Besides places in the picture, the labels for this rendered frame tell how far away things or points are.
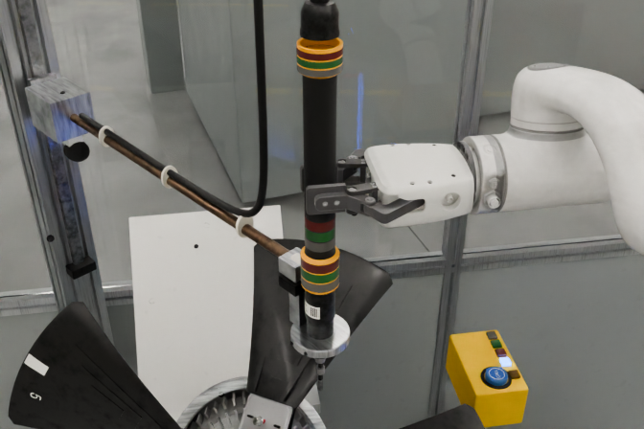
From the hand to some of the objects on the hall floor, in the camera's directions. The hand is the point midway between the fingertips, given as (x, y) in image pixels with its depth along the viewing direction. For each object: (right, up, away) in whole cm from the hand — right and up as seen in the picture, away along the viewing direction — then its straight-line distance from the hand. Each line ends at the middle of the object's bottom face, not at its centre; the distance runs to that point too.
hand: (322, 188), depth 76 cm
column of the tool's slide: (-50, -115, +130) cm, 181 cm away
